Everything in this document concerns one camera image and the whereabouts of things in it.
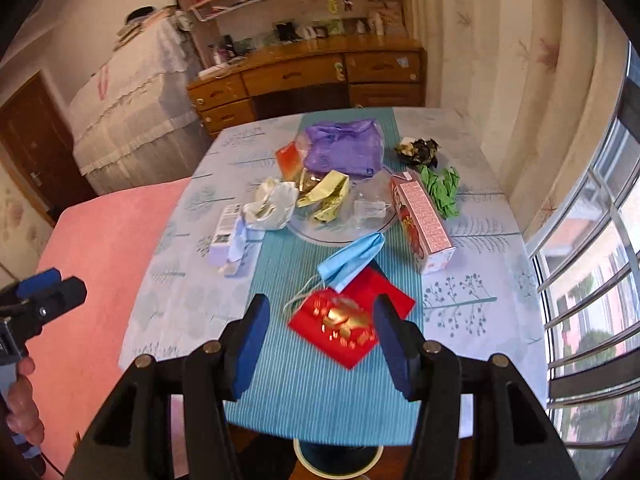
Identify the green wrapper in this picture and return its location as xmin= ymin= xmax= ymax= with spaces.
xmin=419 ymin=165 xmax=461 ymax=220

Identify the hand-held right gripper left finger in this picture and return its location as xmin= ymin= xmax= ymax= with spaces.
xmin=62 ymin=292 xmax=271 ymax=480

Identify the wooden bookshelf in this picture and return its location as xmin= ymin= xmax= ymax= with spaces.
xmin=170 ymin=0 xmax=417 ymax=61

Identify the pink drink carton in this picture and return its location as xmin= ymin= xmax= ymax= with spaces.
xmin=390 ymin=170 xmax=455 ymax=275

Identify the white crumpled paper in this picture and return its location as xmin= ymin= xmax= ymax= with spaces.
xmin=243 ymin=177 xmax=300 ymax=231

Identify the dark crumpled wrapper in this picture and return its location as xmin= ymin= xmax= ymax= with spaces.
xmin=395 ymin=136 xmax=441 ymax=167

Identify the pink bed cover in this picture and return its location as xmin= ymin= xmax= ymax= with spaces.
xmin=30 ymin=177 xmax=236 ymax=480

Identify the orange snack packet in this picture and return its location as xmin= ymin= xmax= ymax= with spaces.
xmin=275 ymin=142 xmax=307 ymax=182

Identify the cream round trash bin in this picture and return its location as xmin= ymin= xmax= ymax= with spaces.
xmin=292 ymin=437 xmax=380 ymax=479

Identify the blue face mask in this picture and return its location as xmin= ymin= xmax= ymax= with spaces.
xmin=283 ymin=232 xmax=386 ymax=317

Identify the round glass turntable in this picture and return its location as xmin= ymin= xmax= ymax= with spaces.
xmin=285 ymin=166 xmax=402 ymax=247

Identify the teal striped table runner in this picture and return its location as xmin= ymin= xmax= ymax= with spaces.
xmin=222 ymin=107 xmax=423 ymax=433

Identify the wooden desk with drawers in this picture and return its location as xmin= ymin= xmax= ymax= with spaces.
xmin=186 ymin=37 xmax=429 ymax=137

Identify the white tree print tablecloth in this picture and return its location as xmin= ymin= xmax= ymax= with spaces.
xmin=118 ymin=107 xmax=548 ymax=447

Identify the white lace furniture cover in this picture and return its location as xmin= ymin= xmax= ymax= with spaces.
xmin=67 ymin=12 xmax=214 ymax=196

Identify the red envelope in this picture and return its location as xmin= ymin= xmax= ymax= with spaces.
xmin=287 ymin=266 xmax=417 ymax=371

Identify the clear plastic wrapper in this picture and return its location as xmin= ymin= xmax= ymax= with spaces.
xmin=352 ymin=180 xmax=397 ymax=222

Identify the brown wooden door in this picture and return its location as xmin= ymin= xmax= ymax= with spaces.
xmin=0 ymin=71 xmax=97 ymax=227

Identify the person's left hand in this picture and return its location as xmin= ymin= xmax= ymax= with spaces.
xmin=4 ymin=356 xmax=46 ymax=447

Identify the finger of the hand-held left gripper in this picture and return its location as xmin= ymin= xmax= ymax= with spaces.
xmin=12 ymin=276 xmax=88 ymax=342
xmin=0 ymin=268 xmax=62 ymax=311

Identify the small white box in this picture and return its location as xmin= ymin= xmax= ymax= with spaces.
xmin=209 ymin=204 xmax=247 ymax=267

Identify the purple plastic wipes packet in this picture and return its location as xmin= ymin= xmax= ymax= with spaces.
xmin=303 ymin=119 xmax=385 ymax=179

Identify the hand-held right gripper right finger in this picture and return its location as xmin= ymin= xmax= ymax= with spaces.
xmin=372 ymin=294 xmax=581 ymax=480

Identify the yellow foil bag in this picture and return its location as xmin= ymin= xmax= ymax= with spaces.
xmin=296 ymin=169 xmax=351 ymax=224

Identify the pale blue crumpled wrapper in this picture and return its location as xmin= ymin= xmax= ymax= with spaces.
xmin=219 ymin=217 xmax=261 ymax=277

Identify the metal window grille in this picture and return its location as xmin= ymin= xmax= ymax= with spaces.
xmin=529 ymin=40 xmax=640 ymax=473

